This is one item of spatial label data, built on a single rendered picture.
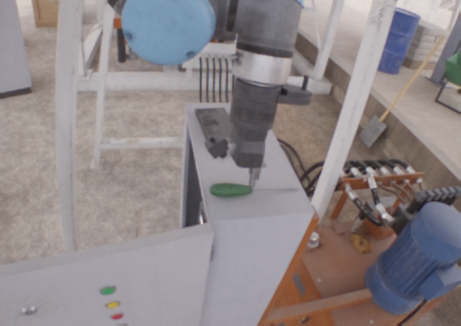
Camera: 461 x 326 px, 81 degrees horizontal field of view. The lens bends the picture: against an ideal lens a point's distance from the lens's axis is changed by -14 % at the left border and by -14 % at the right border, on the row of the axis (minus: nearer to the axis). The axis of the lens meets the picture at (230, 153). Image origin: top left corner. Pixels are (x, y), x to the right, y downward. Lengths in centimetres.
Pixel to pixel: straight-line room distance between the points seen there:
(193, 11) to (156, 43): 5
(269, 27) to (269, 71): 6
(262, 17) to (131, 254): 40
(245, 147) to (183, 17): 26
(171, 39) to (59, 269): 37
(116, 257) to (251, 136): 28
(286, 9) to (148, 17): 21
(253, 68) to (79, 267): 40
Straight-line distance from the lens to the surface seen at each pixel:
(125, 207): 224
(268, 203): 58
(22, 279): 54
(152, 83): 359
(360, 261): 145
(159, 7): 31
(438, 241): 110
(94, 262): 51
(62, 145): 98
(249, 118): 48
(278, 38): 46
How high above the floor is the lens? 166
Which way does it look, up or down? 38 degrees down
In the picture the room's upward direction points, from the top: 10 degrees clockwise
